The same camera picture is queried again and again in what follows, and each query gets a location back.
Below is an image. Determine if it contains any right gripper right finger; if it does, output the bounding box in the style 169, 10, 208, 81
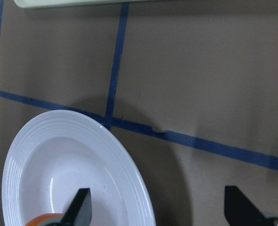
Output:
224, 186, 266, 226

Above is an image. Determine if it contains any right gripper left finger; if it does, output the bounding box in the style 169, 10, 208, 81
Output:
61, 188, 92, 226

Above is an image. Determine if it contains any orange fruit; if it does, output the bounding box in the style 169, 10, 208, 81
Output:
25, 213, 64, 226

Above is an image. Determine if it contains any white round plate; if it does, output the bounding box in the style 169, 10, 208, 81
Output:
1, 110, 155, 226

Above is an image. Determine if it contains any cream bear tray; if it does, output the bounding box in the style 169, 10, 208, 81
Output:
14, 0, 156, 9

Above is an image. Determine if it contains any brown paper table cover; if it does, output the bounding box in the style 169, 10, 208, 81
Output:
0, 0, 278, 226

